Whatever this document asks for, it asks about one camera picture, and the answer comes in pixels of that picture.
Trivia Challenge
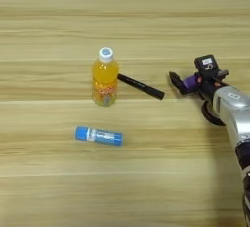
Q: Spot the black marker pen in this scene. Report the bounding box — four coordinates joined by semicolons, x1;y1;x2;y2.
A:
117;72;166;101

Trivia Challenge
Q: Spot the blue glue stick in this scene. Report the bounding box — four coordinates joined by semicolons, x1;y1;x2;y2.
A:
74;125;125;148

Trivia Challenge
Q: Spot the orange juice bottle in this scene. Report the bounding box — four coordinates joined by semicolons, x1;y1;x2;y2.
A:
92;46;120;108

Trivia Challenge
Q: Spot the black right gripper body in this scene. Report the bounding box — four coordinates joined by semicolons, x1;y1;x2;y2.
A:
194;68;229;102

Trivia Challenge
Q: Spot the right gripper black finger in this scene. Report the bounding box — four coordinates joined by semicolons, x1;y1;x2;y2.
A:
168;70;197;96

